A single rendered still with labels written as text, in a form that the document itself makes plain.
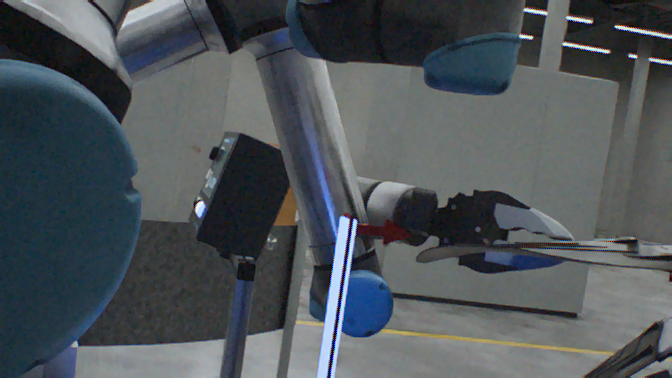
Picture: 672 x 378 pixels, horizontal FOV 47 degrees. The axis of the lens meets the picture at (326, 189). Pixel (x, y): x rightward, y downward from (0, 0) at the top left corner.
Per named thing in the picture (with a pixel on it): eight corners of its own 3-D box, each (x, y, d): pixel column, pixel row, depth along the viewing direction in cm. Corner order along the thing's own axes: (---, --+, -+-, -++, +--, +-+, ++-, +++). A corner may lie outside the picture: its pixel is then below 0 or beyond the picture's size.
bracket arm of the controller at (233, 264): (254, 282, 120) (257, 263, 120) (235, 280, 119) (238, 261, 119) (238, 256, 143) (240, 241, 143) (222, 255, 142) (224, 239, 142)
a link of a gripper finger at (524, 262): (586, 258, 84) (511, 238, 90) (565, 253, 80) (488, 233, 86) (579, 286, 85) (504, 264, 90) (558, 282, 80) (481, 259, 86)
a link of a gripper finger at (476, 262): (531, 242, 84) (463, 224, 90) (524, 240, 83) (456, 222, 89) (520, 283, 84) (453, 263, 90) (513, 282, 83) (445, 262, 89)
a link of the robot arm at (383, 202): (373, 176, 96) (359, 241, 95) (403, 182, 93) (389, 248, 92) (406, 186, 101) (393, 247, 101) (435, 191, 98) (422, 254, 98)
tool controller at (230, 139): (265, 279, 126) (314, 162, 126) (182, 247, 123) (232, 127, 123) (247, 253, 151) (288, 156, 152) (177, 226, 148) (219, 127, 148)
